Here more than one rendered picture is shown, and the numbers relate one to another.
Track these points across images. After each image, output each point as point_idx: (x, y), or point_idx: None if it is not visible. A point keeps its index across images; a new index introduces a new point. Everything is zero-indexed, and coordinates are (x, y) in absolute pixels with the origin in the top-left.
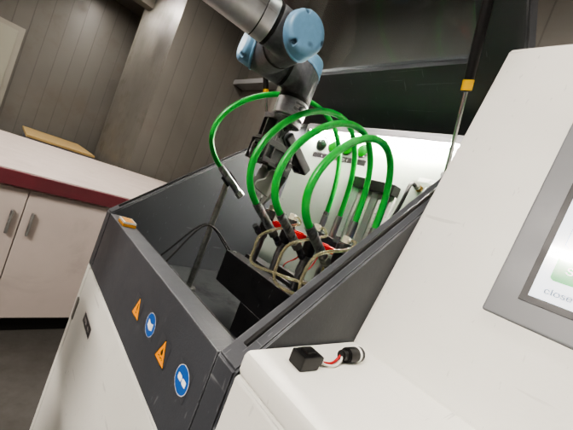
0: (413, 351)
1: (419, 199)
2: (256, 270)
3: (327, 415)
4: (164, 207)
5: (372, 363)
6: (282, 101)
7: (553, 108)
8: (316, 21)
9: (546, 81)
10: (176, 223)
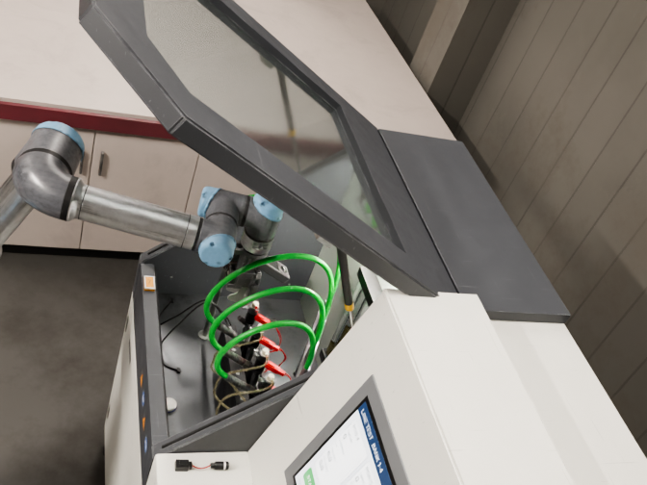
0: (260, 474)
1: (311, 373)
2: (231, 360)
3: None
4: (188, 253)
5: (237, 472)
6: (244, 240)
7: (362, 369)
8: (220, 250)
9: (373, 342)
10: (202, 264)
